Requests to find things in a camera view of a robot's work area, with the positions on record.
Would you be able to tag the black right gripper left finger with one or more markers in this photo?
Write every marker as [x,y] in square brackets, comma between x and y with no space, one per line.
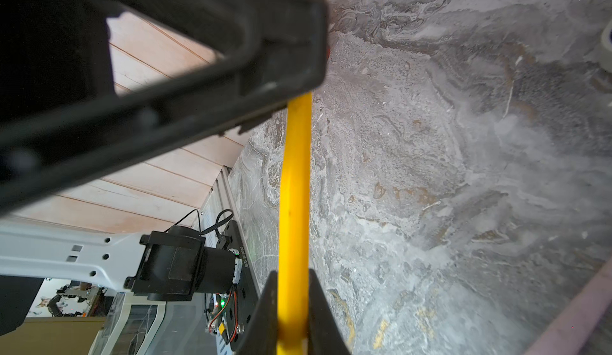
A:
[261,334]

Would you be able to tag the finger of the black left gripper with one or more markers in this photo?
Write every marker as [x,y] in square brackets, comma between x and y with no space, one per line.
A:
[62,123]

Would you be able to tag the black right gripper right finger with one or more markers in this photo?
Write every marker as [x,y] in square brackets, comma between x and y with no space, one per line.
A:
[324,337]

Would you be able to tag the yellow toothbrush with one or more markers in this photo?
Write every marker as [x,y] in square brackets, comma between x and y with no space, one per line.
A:
[293,259]

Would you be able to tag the light pink toothbrush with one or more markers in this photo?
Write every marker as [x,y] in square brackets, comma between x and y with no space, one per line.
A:
[569,332]

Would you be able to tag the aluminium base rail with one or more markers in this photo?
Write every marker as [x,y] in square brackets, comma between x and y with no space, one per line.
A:
[232,291]

